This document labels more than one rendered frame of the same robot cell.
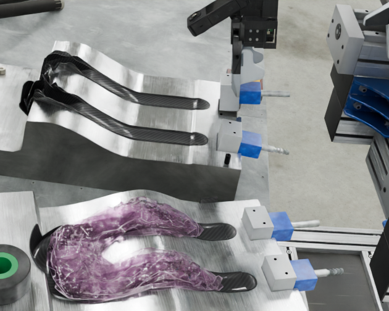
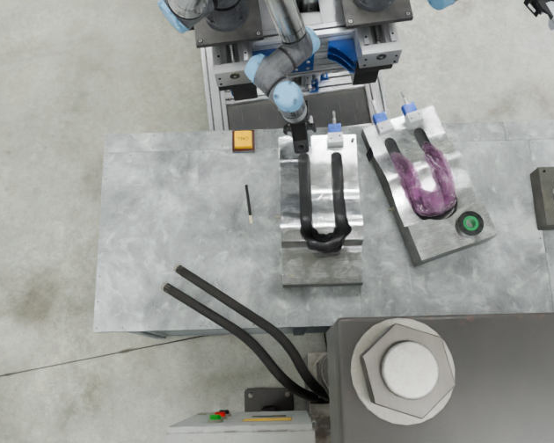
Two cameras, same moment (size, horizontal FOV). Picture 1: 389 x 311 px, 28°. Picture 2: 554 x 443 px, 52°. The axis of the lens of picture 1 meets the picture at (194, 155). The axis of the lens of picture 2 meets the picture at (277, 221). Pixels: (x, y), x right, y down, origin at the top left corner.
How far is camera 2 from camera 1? 167 cm
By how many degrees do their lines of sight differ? 50
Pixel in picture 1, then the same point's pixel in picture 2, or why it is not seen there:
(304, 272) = (411, 106)
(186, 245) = (411, 156)
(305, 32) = not seen: outside the picture
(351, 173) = (111, 110)
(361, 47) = not seen: hidden behind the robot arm
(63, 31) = (207, 258)
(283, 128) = (67, 155)
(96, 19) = (185, 241)
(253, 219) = (388, 127)
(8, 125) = (340, 257)
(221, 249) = (402, 143)
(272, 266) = (416, 119)
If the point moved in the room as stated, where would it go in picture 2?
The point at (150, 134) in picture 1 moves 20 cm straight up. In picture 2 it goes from (335, 182) to (339, 160)
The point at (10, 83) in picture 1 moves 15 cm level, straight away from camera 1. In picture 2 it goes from (301, 267) to (256, 279)
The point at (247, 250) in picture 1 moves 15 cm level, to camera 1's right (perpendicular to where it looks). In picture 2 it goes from (400, 132) to (399, 92)
